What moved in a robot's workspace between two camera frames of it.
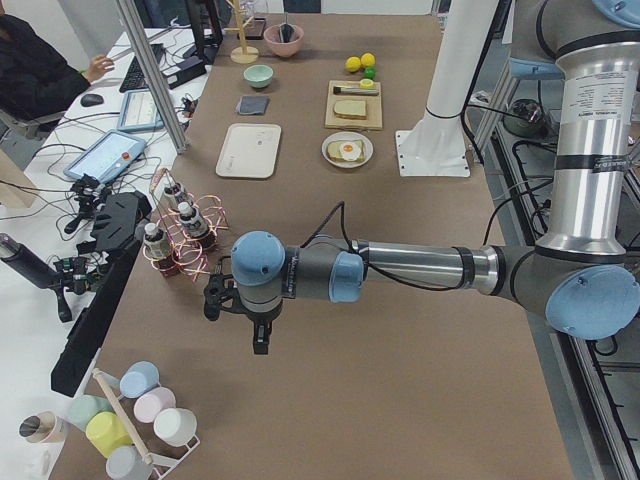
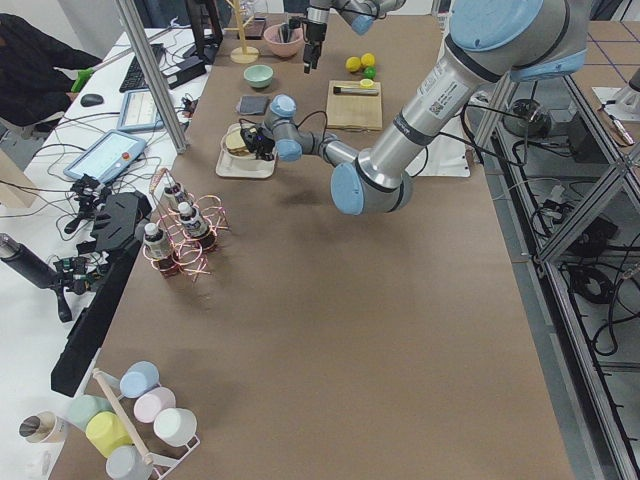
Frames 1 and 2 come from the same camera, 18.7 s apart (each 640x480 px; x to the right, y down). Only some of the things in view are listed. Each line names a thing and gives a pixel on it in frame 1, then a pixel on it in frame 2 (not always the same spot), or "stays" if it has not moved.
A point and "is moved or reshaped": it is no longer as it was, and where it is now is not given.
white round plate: x=348 y=136 is moved or reshaped
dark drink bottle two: x=191 y=221 stays
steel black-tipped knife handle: x=355 y=91 stays
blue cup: x=140 y=377 stays
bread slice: x=350 y=109 → x=235 y=143
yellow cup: x=107 y=432 stays
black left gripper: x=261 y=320 → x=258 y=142
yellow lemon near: x=352 y=64 stays
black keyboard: x=134 y=78 stays
